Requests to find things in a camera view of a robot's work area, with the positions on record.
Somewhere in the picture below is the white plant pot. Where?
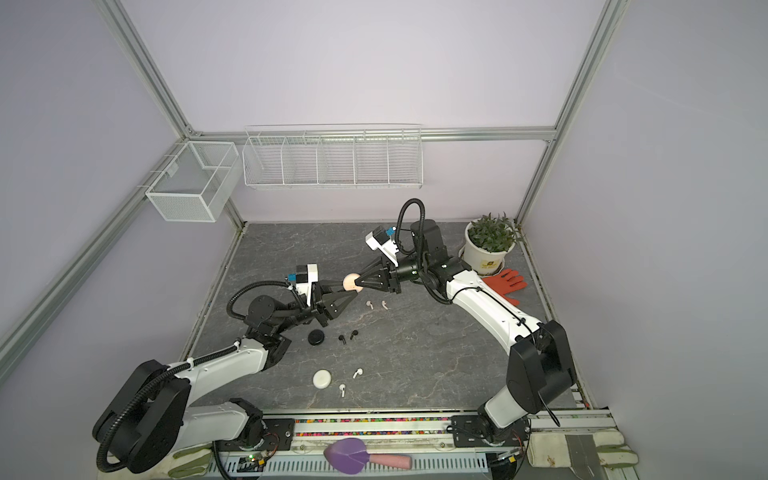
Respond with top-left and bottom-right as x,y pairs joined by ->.
459,223 -> 517,277

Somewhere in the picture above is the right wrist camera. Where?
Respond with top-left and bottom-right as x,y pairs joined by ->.
365,226 -> 399,266

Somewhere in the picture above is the red rubber glove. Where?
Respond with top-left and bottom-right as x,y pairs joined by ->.
482,268 -> 528,307

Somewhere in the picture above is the green potted plant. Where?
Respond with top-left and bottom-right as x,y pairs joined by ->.
467,213 -> 519,253

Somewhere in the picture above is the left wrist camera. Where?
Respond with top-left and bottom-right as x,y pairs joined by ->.
286,264 -> 319,307

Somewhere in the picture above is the pink earbud charging case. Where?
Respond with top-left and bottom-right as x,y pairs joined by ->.
342,273 -> 363,292

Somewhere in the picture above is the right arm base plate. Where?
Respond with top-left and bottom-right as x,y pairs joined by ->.
446,414 -> 531,448

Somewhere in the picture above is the white wire shelf basket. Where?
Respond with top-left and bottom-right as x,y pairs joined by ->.
241,123 -> 424,189

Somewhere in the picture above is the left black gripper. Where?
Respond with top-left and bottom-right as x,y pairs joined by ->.
274,281 -> 357,335

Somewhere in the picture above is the white earbud charging case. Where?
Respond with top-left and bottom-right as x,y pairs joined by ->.
312,369 -> 332,389

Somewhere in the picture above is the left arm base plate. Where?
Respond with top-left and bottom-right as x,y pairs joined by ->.
238,417 -> 296,453

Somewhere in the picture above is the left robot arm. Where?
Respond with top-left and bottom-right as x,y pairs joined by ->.
92,280 -> 360,474

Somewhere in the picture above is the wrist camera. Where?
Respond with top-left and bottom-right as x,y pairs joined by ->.
286,264 -> 319,307
365,226 -> 399,266

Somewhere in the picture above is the purple scoop pink handle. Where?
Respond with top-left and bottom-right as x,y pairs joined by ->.
323,437 -> 413,475

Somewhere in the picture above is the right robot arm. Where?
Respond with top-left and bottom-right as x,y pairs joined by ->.
343,198 -> 577,444

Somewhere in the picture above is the white mesh box basket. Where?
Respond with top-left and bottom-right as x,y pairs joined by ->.
145,141 -> 242,223

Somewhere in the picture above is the black earbud charging case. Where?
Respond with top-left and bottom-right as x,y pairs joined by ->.
307,330 -> 325,346

